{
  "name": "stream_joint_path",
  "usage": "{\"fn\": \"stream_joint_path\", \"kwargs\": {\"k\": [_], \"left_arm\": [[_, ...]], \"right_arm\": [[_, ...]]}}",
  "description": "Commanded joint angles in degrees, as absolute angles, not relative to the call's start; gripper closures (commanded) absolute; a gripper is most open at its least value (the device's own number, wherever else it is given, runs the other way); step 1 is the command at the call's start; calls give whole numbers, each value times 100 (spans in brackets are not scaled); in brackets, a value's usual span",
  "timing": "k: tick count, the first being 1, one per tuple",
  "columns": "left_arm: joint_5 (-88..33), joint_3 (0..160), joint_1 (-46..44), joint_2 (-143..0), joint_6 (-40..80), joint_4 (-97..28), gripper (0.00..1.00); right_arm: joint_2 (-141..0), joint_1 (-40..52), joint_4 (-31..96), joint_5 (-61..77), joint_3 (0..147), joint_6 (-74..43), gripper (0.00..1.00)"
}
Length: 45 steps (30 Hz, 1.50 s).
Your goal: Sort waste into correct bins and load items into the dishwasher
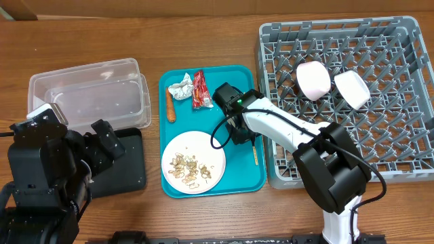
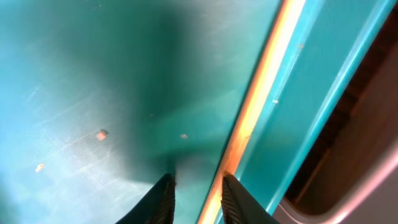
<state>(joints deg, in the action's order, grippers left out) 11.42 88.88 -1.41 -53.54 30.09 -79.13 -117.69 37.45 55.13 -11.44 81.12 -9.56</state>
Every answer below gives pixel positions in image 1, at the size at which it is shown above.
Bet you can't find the orange carrot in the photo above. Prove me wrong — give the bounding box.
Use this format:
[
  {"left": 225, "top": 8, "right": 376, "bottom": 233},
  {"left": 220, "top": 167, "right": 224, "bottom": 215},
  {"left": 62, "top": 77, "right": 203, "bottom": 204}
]
[{"left": 165, "top": 88, "right": 176, "bottom": 123}]

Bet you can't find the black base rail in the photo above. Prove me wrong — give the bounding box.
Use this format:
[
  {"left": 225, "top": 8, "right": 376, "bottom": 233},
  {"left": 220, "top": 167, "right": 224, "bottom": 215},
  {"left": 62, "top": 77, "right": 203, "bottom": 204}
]
[{"left": 84, "top": 230, "right": 387, "bottom": 244}]

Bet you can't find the foil ball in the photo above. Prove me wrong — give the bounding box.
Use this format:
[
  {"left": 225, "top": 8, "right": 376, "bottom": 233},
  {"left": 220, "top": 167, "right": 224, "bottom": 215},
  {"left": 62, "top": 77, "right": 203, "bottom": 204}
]
[{"left": 168, "top": 73, "right": 194, "bottom": 100}]

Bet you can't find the black tray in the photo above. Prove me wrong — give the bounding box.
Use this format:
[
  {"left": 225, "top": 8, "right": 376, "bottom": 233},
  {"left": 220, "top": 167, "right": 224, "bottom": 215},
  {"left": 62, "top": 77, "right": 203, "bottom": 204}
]
[{"left": 90, "top": 127, "right": 146, "bottom": 199}]

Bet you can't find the red snack wrapper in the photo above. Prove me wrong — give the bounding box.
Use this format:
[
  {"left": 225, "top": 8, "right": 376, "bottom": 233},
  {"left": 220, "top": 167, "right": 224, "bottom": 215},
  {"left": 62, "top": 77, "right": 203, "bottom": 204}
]
[{"left": 192, "top": 70, "right": 214, "bottom": 109}]

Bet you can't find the pink bowl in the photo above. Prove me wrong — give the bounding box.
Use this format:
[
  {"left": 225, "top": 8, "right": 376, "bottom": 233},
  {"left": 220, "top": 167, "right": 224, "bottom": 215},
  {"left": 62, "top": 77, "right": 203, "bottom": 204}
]
[{"left": 296, "top": 61, "right": 331, "bottom": 101}]

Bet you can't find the white plate with food scraps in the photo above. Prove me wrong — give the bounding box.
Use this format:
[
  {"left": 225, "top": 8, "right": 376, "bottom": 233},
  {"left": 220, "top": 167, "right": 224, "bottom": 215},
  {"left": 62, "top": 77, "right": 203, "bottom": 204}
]
[{"left": 161, "top": 131, "right": 226, "bottom": 195}]

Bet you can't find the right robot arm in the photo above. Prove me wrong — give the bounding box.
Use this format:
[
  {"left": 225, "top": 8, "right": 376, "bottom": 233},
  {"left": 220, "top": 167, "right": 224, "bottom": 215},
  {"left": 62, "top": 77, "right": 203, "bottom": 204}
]
[{"left": 212, "top": 83, "right": 387, "bottom": 243}]

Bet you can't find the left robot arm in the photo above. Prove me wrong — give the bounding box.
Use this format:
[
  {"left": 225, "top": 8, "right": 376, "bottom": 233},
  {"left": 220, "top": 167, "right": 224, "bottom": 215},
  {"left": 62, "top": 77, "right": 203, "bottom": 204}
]
[{"left": 1, "top": 119, "right": 126, "bottom": 243}]

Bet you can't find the grey dish rack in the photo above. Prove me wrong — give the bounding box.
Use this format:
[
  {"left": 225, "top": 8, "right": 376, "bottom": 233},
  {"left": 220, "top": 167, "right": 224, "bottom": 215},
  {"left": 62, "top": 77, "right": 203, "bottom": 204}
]
[{"left": 256, "top": 16, "right": 433, "bottom": 183}]

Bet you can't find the clear plastic bin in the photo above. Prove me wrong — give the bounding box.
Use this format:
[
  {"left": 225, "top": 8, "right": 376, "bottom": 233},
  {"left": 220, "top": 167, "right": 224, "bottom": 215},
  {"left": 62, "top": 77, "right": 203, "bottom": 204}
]
[{"left": 27, "top": 58, "right": 151, "bottom": 134}]

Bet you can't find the white bowl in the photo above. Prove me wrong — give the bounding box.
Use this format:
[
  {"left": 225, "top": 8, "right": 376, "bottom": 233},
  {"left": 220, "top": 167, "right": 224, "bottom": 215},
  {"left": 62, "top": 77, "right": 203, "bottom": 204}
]
[{"left": 334, "top": 70, "right": 370, "bottom": 110}]

